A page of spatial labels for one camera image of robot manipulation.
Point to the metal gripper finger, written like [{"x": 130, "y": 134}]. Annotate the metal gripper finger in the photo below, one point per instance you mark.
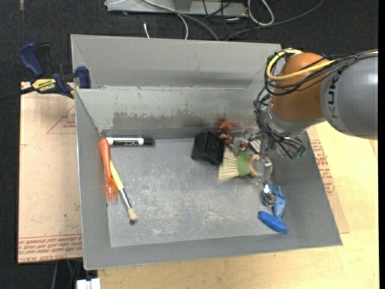
[{"x": 266, "y": 172}]

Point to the red-brown toy figure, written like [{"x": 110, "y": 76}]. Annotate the red-brown toy figure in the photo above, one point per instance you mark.
[{"x": 225, "y": 129}]

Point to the black plastic box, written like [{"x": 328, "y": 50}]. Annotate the black plastic box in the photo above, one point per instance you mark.
[{"x": 207, "y": 149}]

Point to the blue flat plastic piece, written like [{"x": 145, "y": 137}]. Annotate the blue flat plastic piece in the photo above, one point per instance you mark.
[{"x": 272, "y": 221}]

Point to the grey metal bin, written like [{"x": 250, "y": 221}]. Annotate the grey metal bin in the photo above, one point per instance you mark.
[{"x": 180, "y": 191}]

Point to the white marker black cap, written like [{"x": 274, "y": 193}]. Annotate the white marker black cap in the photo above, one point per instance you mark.
[{"x": 126, "y": 141}]

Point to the orange plastic fork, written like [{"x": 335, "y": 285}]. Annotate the orange plastic fork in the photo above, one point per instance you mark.
[{"x": 106, "y": 164}]

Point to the brown cardboard board red print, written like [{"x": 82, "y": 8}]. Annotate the brown cardboard board red print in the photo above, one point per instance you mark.
[{"x": 48, "y": 167}]

